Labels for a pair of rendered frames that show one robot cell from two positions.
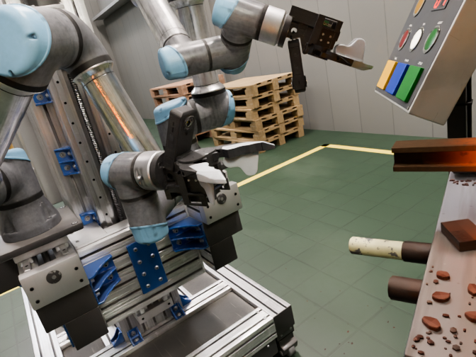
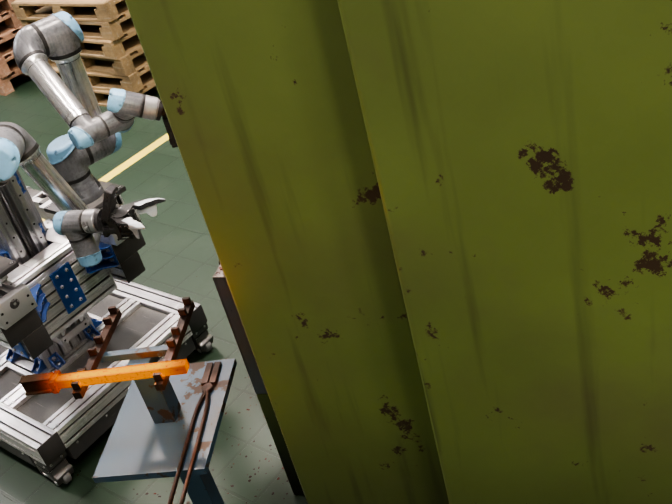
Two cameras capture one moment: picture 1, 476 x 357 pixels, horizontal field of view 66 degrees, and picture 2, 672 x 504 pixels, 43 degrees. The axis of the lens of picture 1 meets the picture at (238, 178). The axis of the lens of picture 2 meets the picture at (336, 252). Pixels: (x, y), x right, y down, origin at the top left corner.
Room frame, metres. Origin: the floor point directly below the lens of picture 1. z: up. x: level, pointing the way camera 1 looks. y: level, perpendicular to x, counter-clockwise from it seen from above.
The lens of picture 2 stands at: (-1.77, 0.06, 2.17)
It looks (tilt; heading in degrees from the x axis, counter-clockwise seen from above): 33 degrees down; 346
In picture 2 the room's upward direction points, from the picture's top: 15 degrees counter-clockwise
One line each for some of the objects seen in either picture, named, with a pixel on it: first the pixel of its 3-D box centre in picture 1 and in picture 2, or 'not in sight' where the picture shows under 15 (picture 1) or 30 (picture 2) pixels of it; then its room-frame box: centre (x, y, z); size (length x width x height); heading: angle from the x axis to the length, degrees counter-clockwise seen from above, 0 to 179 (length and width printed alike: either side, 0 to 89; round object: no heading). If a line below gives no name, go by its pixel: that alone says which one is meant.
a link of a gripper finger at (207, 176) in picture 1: (210, 187); (135, 230); (0.52, 0.04, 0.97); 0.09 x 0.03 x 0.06; 17
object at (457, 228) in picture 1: (464, 234); not in sight; (0.34, -0.22, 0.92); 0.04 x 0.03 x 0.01; 171
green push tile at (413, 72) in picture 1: (411, 83); not in sight; (0.80, -0.42, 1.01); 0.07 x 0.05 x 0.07; 168
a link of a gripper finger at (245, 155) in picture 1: (249, 159); (152, 208); (0.62, -0.03, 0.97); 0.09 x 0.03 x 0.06; 89
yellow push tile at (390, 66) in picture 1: (388, 75); not in sight; (0.99, -0.46, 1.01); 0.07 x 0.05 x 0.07; 168
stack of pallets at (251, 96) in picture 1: (253, 111); (111, 34); (4.68, -0.38, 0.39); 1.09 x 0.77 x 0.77; 31
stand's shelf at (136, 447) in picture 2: not in sight; (169, 417); (0.05, 0.16, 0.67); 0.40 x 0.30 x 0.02; 152
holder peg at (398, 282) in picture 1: (409, 290); not in sight; (0.33, -0.16, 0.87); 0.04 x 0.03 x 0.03; 53
